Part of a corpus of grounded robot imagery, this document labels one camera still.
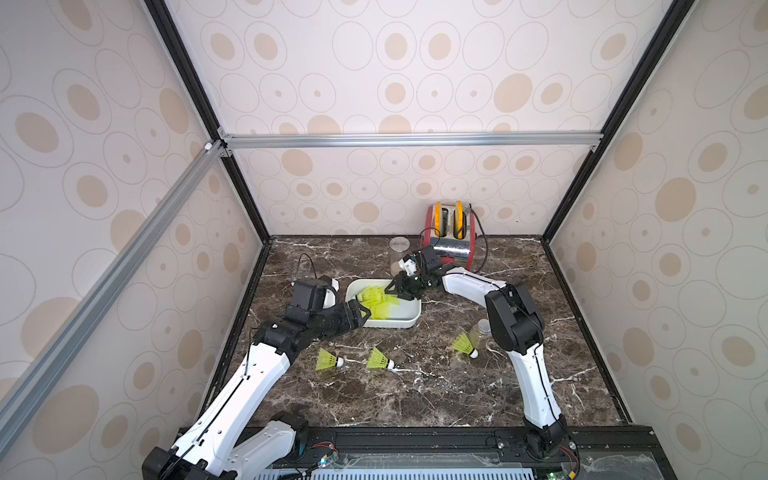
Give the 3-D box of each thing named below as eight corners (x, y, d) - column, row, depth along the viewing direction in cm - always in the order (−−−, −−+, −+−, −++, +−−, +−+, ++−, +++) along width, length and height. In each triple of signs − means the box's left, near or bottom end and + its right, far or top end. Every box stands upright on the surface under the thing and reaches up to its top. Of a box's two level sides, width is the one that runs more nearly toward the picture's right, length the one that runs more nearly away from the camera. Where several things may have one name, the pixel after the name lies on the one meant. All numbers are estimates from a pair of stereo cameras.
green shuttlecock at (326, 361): (318, 370, 88) (315, 364, 85) (321, 354, 91) (318, 348, 88) (343, 370, 88) (341, 364, 85) (345, 354, 91) (343, 348, 88)
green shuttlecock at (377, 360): (368, 367, 89) (367, 362, 85) (372, 352, 92) (371, 346, 88) (393, 372, 88) (393, 367, 84) (396, 357, 91) (396, 351, 87)
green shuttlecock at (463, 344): (467, 364, 89) (470, 358, 86) (451, 345, 93) (453, 338, 90) (477, 357, 91) (480, 351, 87) (460, 338, 95) (463, 332, 91)
